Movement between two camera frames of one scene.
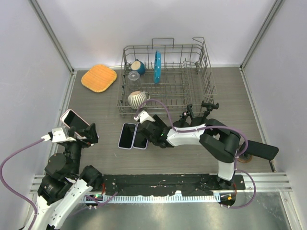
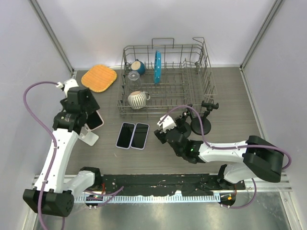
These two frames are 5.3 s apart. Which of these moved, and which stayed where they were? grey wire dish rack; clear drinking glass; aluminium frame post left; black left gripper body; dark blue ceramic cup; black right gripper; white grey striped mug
Moved: black right gripper; black left gripper body
Stayed: grey wire dish rack; dark blue ceramic cup; aluminium frame post left; clear drinking glass; white grey striped mug
